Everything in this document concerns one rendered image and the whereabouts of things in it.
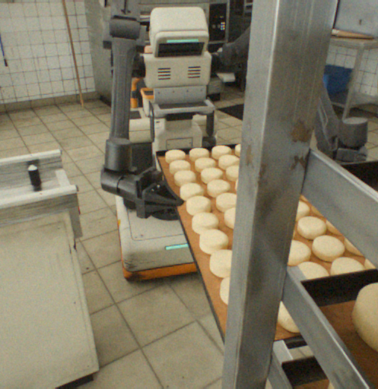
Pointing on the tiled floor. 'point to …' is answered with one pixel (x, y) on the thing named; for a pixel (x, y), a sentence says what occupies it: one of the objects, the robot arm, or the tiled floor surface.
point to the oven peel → (73, 52)
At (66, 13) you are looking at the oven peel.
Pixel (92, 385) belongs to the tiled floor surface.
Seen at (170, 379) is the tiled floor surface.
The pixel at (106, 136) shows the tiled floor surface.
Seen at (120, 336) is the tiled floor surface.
